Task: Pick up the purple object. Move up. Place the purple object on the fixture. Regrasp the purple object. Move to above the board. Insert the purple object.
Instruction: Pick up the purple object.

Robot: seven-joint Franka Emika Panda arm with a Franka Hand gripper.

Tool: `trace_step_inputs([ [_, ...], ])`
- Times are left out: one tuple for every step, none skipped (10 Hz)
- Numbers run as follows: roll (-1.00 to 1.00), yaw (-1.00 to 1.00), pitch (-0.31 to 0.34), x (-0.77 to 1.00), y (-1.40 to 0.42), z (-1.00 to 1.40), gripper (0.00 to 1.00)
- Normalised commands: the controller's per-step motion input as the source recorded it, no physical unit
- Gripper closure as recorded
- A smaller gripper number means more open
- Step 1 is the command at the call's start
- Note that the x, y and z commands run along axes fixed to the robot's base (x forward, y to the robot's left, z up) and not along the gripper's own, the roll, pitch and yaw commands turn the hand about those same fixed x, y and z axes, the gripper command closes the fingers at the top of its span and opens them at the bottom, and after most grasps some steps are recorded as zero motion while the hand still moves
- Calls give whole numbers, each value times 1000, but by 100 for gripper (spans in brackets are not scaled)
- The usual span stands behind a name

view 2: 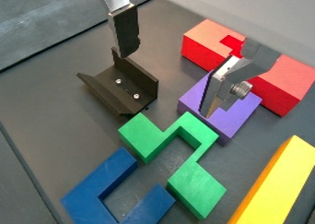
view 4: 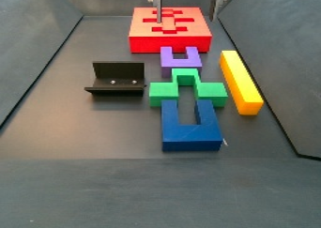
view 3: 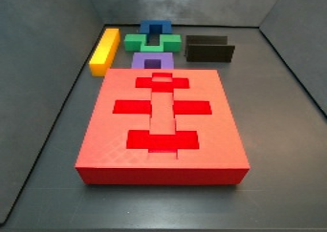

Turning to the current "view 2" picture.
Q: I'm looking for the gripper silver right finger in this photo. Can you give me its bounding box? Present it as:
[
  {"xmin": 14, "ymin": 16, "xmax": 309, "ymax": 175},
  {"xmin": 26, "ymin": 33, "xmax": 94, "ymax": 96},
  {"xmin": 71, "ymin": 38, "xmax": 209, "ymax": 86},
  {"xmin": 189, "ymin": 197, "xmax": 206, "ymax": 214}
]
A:
[{"xmin": 198, "ymin": 39, "xmax": 281, "ymax": 118}]

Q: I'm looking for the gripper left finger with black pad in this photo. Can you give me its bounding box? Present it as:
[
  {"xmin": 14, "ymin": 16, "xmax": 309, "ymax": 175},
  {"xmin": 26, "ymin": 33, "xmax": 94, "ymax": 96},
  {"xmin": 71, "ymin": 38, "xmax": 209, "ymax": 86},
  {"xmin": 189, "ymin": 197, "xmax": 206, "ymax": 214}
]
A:
[{"xmin": 102, "ymin": 0, "xmax": 141, "ymax": 58}]

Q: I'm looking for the purple U-shaped block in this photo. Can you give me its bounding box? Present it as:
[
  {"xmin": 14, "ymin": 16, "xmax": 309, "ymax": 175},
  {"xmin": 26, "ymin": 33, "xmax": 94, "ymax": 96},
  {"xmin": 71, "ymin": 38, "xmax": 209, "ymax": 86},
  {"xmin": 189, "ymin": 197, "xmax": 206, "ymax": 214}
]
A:
[{"xmin": 178, "ymin": 75, "xmax": 262, "ymax": 146}]

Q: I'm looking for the red board with cutouts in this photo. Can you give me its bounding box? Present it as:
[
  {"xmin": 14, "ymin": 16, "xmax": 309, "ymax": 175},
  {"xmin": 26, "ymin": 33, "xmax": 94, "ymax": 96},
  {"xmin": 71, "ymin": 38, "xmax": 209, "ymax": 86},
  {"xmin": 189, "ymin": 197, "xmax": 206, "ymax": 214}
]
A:
[{"xmin": 182, "ymin": 19, "xmax": 315, "ymax": 116}]

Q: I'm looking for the green zigzag block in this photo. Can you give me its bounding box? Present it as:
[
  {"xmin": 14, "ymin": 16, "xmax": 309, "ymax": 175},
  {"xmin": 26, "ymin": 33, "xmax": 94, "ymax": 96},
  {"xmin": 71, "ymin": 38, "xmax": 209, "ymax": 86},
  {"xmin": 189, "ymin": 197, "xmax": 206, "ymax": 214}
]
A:
[{"xmin": 118, "ymin": 112, "xmax": 227, "ymax": 219}]

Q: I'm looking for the yellow long bar block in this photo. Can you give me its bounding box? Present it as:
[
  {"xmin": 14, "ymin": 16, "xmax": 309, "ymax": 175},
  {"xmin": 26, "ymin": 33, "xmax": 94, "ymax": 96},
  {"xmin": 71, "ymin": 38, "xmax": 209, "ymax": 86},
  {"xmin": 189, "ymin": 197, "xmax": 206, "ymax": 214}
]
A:
[{"xmin": 229, "ymin": 136, "xmax": 315, "ymax": 224}]

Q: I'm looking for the blue U-shaped block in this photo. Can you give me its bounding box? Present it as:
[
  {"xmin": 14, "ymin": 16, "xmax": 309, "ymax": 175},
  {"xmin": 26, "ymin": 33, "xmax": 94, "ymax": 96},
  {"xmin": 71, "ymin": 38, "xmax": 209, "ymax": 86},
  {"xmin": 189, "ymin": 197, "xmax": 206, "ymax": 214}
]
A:
[{"xmin": 61, "ymin": 147, "xmax": 175, "ymax": 224}]

